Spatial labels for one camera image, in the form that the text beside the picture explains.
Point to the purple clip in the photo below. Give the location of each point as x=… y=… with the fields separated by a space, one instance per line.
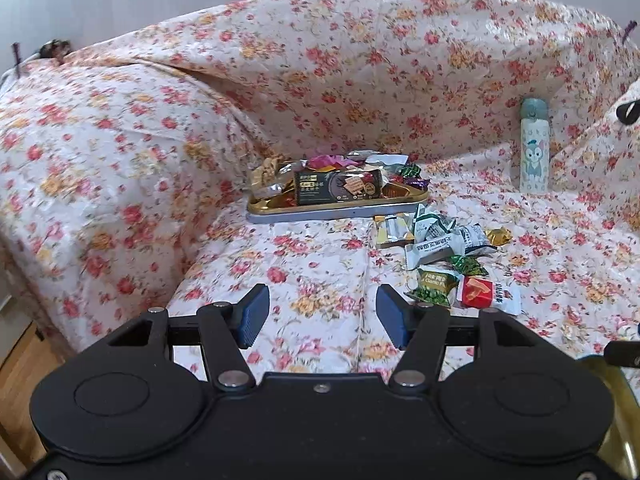
x=627 y=32
x=17 y=60

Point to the black cracker packet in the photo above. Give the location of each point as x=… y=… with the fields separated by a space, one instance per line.
x=337 y=186

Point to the pile of wrapped candies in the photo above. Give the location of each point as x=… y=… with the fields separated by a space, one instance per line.
x=370 y=162

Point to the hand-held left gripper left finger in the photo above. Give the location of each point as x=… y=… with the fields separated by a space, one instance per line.
x=254 y=312

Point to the green foil candy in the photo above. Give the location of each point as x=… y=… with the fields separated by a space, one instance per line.
x=467 y=264

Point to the gold tin tray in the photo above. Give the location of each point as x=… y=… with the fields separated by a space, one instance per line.
x=320 y=212

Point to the white black-text crisp packet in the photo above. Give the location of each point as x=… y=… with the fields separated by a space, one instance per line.
x=432 y=252

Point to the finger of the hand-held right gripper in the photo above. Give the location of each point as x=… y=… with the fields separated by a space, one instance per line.
x=622 y=354

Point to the gold foil candy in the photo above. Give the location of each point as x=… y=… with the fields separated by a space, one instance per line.
x=498 y=236

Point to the floral sofa cover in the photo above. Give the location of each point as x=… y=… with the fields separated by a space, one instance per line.
x=300 y=60

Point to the gold metal lid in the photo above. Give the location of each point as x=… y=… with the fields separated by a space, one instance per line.
x=620 y=410

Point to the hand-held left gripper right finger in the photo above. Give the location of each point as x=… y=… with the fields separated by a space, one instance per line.
x=390 y=312

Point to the red and white snack packet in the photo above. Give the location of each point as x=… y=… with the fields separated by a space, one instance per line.
x=482 y=294

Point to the cartoon cat water bottle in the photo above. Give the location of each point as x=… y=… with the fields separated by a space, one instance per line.
x=534 y=155

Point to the white and green snack packet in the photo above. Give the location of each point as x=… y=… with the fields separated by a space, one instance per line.
x=431 y=222

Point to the gold and silver snack packet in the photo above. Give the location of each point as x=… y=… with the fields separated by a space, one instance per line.
x=392 y=232

